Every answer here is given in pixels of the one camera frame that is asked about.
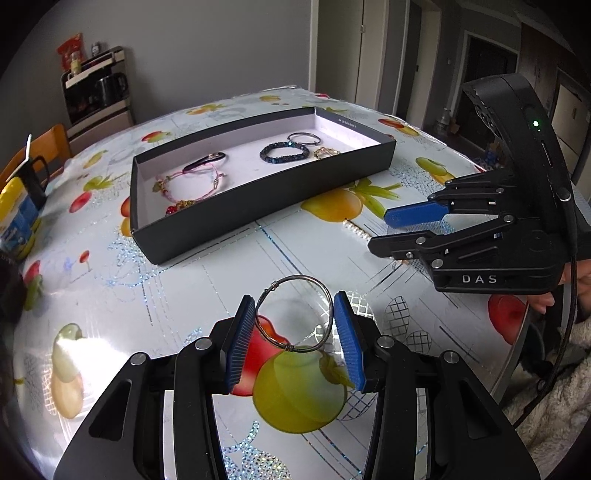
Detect red bead gold necklace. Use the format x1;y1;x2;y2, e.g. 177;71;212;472
164;198;195;217

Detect white card in mug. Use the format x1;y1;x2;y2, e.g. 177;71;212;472
9;134;33;178

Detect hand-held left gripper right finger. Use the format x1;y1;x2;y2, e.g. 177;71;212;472
333;291;541;480

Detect fruit printed tablecloth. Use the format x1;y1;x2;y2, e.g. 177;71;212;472
11;84;536;480

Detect wooden chair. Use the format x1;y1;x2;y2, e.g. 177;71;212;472
0;124;72;185

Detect pearl hair pin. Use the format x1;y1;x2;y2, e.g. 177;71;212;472
343;220;372;240

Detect black white shelf cart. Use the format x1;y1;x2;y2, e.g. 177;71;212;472
60;45;136;141

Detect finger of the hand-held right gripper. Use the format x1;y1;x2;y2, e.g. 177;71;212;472
383;168;515;229
367;215;519;273

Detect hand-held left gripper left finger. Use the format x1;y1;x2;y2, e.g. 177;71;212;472
53;294;257;480

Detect pink string bracelet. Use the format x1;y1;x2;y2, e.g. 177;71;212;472
154;161;228;204

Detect person's right hand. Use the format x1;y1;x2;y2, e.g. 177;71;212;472
526;258;591;315

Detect red snack packet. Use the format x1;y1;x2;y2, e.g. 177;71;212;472
58;33;85;75

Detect black mug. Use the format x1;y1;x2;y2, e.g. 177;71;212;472
16;157;51;208

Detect person's right forearm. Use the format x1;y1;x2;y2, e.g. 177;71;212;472
503;318;591;462

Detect black kettle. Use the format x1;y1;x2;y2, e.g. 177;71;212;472
95;73;129;106

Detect black hair tie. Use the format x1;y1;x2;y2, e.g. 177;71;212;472
182;151;227;175

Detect yellow lid bottle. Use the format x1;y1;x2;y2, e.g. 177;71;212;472
0;178;42;261

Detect black cable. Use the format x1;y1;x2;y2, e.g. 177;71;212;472
510;194;580;425

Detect black cardboard box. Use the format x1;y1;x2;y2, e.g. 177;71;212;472
129;106;398;265

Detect dark blue bead bracelet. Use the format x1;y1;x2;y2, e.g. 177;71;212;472
259;141;310;163

